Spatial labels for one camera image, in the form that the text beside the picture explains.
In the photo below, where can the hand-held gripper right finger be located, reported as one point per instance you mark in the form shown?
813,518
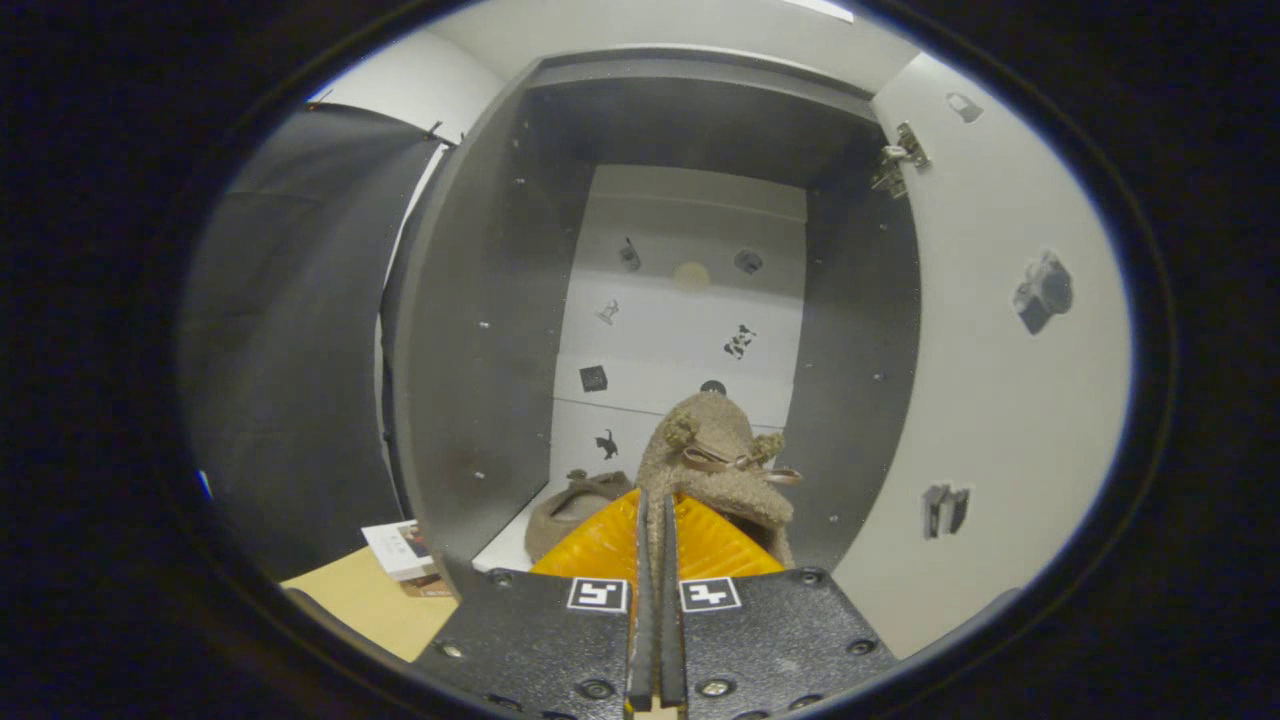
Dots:
672,640

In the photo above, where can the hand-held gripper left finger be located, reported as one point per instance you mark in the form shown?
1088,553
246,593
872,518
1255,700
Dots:
642,640

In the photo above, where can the brown fuzzy shoe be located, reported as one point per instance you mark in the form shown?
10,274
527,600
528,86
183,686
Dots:
710,420
570,515

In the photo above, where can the grey shoe cabinet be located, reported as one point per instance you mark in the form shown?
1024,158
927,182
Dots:
480,350

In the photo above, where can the metal door hinge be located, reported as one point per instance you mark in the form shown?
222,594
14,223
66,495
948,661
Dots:
900,155

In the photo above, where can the brown book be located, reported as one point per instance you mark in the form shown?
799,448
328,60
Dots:
430,587

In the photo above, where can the black backdrop cloth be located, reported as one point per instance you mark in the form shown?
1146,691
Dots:
290,350

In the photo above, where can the long ceiling light panel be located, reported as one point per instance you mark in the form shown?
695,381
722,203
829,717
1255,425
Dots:
825,8

